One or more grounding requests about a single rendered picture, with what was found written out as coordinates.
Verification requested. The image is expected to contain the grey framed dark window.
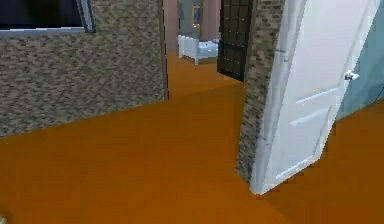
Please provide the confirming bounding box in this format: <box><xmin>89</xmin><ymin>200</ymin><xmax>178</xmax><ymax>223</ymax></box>
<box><xmin>0</xmin><ymin>0</ymin><xmax>97</xmax><ymax>38</ymax></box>

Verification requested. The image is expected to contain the white room door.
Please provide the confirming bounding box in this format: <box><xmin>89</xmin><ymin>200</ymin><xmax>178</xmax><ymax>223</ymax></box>
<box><xmin>249</xmin><ymin>0</ymin><xmax>382</xmax><ymax>196</ymax></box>

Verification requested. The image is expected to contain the silver door handle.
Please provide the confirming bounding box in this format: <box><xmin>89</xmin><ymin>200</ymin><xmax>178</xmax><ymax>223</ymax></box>
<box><xmin>344</xmin><ymin>69</ymin><xmax>361</xmax><ymax>82</ymax></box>

